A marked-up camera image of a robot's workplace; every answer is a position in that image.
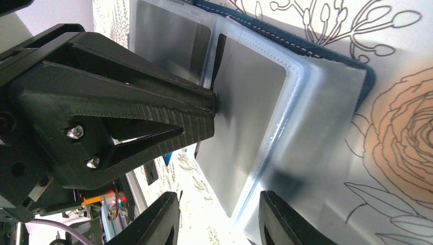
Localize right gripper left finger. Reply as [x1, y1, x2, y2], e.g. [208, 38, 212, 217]
[107, 191, 180, 245]

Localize plain black card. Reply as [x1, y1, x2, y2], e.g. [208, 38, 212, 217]
[196, 35, 286, 216]

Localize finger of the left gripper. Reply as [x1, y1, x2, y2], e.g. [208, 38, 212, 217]
[1, 23, 217, 116]
[14, 91, 215, 189]

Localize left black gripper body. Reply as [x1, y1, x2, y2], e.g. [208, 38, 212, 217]
[1, 81, 85, 216]

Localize black card with chip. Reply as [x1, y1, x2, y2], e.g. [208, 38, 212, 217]
[143, 160, 159, 185]

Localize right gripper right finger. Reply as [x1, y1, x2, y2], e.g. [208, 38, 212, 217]
[258, 190, 335, 245]

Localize blue credit card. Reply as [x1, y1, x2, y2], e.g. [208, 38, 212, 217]
[162, 152, 173, 166]

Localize blue card holder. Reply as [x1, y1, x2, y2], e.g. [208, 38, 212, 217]
[130, 1, 376, 244]

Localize floral table mat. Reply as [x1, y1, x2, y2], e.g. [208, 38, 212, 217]
[92, 1, 432, 244]

